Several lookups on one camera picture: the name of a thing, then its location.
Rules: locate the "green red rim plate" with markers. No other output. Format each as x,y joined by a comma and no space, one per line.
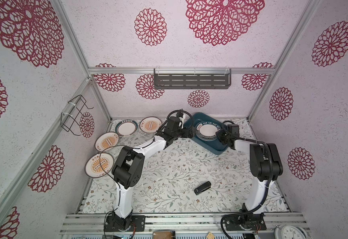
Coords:
126,127

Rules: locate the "grey wall shelf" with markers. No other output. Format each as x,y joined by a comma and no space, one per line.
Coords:
192,81

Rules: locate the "teal plastic bin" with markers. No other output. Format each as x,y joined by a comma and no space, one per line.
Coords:
214,146

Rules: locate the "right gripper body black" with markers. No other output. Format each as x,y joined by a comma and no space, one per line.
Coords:
223,136

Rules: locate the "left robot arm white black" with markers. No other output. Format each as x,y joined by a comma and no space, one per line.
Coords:
128,168

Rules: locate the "white analog clock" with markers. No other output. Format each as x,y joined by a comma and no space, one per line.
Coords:
290,232

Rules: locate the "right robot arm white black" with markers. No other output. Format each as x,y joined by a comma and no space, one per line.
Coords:
264,162

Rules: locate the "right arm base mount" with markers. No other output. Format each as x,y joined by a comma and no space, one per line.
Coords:
248,222

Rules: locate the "black stapler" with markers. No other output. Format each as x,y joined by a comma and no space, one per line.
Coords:
202,188

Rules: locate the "black wire wall rack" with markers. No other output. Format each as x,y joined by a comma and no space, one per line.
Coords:
79,121

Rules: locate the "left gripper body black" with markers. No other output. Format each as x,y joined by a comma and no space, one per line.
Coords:
182,133

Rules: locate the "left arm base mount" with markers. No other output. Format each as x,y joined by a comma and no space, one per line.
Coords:
131,223

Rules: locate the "orange sunburst plate back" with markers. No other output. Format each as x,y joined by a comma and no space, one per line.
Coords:
150,124

